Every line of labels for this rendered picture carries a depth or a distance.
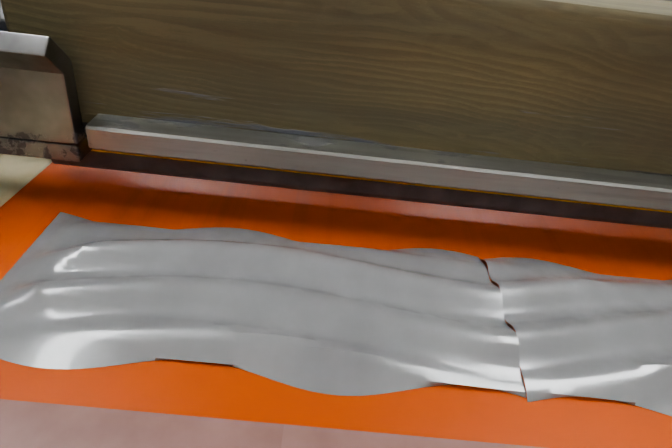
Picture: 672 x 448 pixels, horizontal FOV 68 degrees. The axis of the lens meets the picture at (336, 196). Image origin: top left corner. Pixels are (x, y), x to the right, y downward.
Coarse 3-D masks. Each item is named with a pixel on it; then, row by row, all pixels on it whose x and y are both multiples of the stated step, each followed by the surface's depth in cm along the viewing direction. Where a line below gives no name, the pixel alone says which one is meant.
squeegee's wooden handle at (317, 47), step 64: (0, 0) 18; (64, 0) 18; (128, 0) 18; (192, 0) 18; (256, 0) 18; (320, 0) 18; (384, 0) 18; (448, 0) 18; (512, 0) 18; (576, 0) 18; (640, 0) 19; (128, 64) 19; (192, 64) 19; (256, 64) 19; (320, 64) 19; (384, 64) 19; (448, 64) 19; (512, 64) 19; (576, 64) 19; (640, 64) 19; (256, 128) 21; (320, 128) 21; (384, 128) 21; (448, 128) 20; (512, 128) 20; (576, 128) 20; (640, 128) 20
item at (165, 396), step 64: (64, 192) 22; (128, 192) 23; (192, 192) 24; (256, 192) 24; (320, 192) 25; (0, 256) 19; (0, 384) 14; (64, 384) 14; (128, 384) 15; (192, 384) 15; (256, 384) 15
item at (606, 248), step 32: (480, 224) 24; (512, 224) 24; (544, 224) 25; (576, 224) 25; (608, 224) 25; (480, 256) 22; (512, 256) 22; (544, 256) 22; (576, 256) 23; (608, 256) 23; (640, 256) 23; (544, 416) 15; (576, 416) 15; (608, 416) 16; (640, 416) 16
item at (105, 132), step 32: (96, 128) 19; (128, 128) 20; (160, 128) 20; (192, 128) 20; (224, 128) 21; (224, 160) 20; (256, 160) 20; (288, 160) 20; (320, 160) 20; (352, 160) 20; (384, 160) 20; (416, 160) 20; (448, 160) 20; (480, 160) 21; (512, 160) 21; (512, 192) 21; (544, 192) 20; (576, 192) 20; (608, 192) 20; (640, 192) 20
